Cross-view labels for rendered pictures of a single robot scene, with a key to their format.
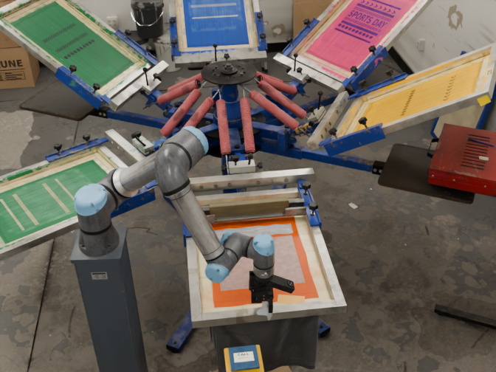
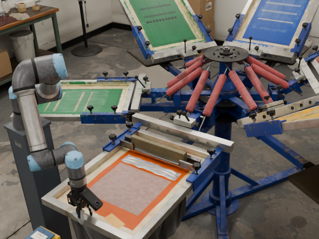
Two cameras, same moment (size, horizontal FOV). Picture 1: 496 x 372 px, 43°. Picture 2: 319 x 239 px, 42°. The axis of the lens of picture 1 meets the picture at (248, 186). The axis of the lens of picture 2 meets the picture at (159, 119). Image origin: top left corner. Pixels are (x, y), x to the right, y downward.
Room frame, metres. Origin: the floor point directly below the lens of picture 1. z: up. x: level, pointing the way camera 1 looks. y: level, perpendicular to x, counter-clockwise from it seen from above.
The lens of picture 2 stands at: (0.79, -1.30, 2.34)
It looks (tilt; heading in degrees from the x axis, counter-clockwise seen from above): 30 degrees down; 41
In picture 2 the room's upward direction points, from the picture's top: 3 degrees counter-clockwise
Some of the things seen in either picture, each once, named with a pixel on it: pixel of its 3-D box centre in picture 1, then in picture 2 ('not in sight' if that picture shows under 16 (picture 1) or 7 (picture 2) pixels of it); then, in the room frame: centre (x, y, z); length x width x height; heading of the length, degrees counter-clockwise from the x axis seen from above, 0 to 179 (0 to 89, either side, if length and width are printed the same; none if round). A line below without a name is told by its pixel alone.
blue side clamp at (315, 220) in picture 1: (308, 208); (203, 169); (2.29, -0.28, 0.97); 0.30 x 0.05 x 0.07; 6
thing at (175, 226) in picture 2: not in sight; (164, 231); (1.99, -0.24, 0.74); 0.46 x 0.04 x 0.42; 6
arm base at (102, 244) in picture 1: (97, 232); (25, 115); (1.81, 0.56, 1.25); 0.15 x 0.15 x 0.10
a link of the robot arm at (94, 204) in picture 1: (93, 206); (22, 96); (1.81, 0.56, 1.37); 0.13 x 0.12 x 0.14; 153
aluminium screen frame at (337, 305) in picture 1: (255, 248); (136, 177); (2.02, -0.03, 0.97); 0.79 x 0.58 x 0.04; 6
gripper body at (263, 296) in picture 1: (261, 285); (79, 193); (1.65, -0.04, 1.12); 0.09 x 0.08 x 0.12; 96
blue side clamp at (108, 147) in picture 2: (187, 219); (122, 141); (2.23, 0.27, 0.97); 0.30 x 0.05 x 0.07; 6
